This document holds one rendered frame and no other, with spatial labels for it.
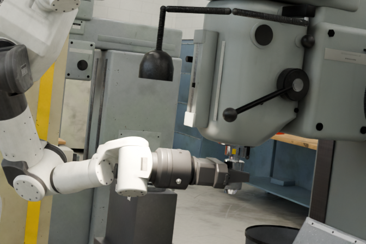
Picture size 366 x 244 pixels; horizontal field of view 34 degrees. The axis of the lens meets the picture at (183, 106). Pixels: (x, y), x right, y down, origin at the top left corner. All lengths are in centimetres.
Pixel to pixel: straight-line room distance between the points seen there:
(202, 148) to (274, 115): 736
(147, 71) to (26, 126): 32
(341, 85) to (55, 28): 66
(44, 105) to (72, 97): 675
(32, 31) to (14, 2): 8
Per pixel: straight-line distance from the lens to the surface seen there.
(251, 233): 354
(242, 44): 125
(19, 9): 140
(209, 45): 129
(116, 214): 178
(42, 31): 140
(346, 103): 139
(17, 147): 139
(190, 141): 892
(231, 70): 125
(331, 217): 167
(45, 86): 295
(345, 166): 163
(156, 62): 121
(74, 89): 970
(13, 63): 128
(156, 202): 166
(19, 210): 303
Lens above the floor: 145
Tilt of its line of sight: 3 degrees down
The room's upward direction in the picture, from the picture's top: 6 degrees clockwise
